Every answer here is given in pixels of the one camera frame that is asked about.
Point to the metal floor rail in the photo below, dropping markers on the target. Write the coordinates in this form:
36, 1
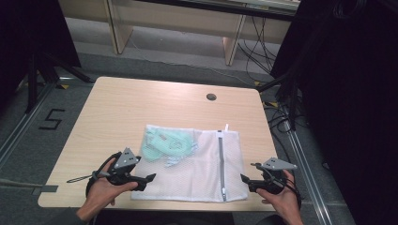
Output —
308, 175
22, 125

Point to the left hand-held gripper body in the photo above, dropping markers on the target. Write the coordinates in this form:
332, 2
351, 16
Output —
125, 161

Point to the person's right hand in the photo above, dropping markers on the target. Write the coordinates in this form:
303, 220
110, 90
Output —
283, 200

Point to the white mesh laundry bag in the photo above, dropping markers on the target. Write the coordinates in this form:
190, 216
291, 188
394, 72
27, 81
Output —
200, 168

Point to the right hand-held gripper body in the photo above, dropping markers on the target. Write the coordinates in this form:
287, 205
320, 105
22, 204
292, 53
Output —
271, 176

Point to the black curtain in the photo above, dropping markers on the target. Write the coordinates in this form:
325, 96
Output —
28, 34
350, 93

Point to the mint green garment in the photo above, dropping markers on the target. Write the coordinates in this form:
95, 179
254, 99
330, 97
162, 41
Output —
165, 143

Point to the person's left hand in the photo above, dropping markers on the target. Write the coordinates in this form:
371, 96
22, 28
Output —
101, 192

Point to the black metal stand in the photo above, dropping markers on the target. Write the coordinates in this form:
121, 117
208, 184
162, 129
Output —
289, 93
43, 75

